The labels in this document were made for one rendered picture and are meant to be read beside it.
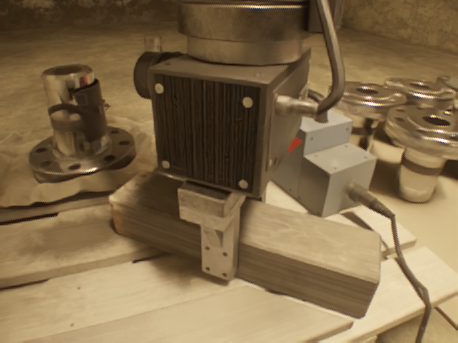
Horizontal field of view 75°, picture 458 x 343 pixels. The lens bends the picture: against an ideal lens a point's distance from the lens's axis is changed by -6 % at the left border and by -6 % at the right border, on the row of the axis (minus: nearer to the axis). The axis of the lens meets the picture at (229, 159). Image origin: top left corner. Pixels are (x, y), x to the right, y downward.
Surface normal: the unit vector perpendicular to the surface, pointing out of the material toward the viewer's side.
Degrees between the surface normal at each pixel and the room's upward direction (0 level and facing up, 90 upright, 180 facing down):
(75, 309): 0
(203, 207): 90
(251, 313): 0
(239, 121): 90
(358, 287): 90
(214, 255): 90
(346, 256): 0
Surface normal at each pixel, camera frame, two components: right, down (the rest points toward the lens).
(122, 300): 0.02, -0.87
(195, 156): -0.39, 0.45
